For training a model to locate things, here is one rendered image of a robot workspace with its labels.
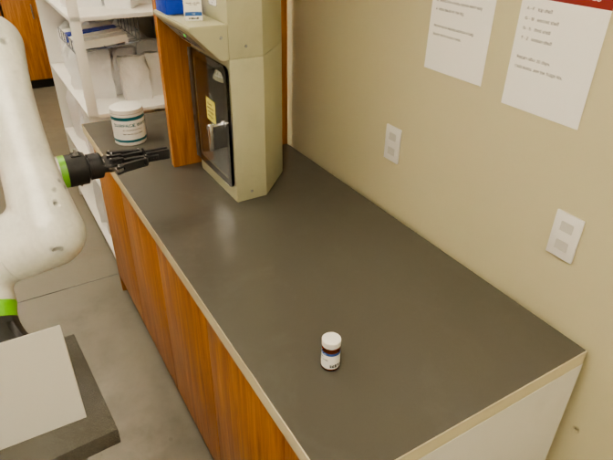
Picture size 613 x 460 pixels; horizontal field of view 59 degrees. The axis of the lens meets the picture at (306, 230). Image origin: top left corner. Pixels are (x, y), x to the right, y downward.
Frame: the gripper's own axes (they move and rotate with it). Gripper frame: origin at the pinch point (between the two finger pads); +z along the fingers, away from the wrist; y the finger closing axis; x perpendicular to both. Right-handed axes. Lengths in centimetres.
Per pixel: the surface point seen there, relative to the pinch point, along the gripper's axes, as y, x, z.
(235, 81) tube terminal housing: -4.9, -20.6, 24.7
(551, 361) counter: -108, 17, 53
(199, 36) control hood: -4.5, -34.4, 14.4
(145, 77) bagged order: 122, 14, 31
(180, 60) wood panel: 32.1, -17.9, 20.5
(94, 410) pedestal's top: -71, 19, -38
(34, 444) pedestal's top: -73, 19, -49
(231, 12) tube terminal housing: -4.3, -40.1, 24.3
